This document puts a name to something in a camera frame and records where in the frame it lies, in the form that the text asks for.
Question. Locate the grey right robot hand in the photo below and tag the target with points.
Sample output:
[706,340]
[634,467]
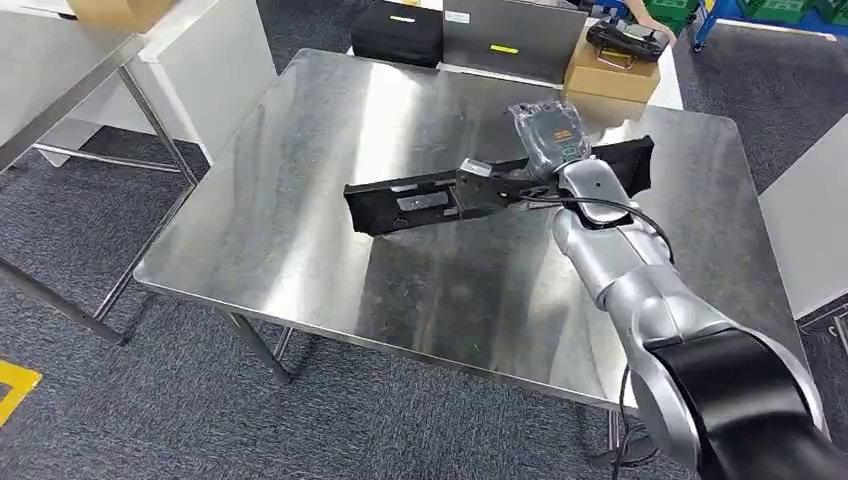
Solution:
[553,139]

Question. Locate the long black plastic part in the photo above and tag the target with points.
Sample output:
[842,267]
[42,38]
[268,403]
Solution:
[378,205]

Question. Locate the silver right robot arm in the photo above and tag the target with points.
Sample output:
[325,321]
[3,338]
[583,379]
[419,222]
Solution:
[636,265]

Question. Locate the cardboard box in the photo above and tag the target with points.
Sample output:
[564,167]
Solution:
[119,13]
[609,83]

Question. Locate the grey case with yellow label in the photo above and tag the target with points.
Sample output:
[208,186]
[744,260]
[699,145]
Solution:
[517,33]

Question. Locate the black handheld controller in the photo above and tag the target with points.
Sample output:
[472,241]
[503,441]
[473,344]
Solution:
[626,38]

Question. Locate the white table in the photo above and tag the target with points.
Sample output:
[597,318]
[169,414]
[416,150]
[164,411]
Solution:
[670,86]
[808,225]
[212,60]

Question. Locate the person's hand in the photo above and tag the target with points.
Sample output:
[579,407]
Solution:
[646,16]

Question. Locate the green plastic crate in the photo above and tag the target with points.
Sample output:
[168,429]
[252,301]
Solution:
[775,10]
[833,12]
[672,13]

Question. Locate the black case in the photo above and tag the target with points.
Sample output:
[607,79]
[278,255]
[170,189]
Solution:
[397,36]

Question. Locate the blue metal shelving rack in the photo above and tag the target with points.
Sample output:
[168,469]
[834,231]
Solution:
[705,23]

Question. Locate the stainless steel table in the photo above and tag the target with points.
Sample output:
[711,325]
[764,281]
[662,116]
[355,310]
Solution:
[298,199]

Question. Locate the yellow floor tape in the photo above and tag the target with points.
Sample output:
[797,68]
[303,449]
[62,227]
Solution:
[16,384]

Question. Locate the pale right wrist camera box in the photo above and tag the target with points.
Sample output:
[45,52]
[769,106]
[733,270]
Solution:
[477,192]

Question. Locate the steel frame table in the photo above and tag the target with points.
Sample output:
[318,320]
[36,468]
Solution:
[40,79]

